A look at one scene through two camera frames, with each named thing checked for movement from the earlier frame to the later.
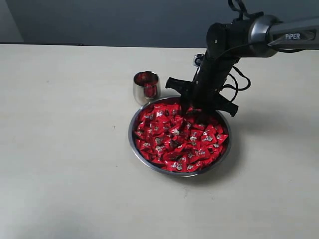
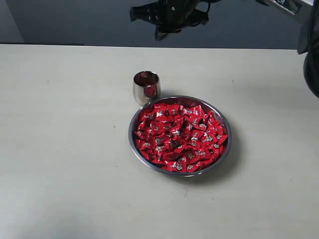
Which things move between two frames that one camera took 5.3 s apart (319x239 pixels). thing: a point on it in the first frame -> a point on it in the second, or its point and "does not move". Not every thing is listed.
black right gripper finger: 185,104 -> 143,12
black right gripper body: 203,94 -> 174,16
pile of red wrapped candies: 165,137 does not move
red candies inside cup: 145,78 does not move
